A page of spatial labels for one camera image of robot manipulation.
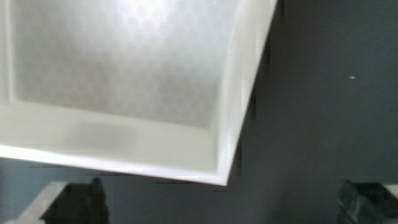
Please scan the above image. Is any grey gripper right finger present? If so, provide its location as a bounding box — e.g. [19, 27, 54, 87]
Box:
[335, 180, 398, 224]

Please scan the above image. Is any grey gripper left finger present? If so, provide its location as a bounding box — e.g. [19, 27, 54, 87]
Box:
[15, 177, 109, 224]

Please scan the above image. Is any white drawer box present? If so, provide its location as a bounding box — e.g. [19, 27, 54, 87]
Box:
[0, 0, 277, 185]

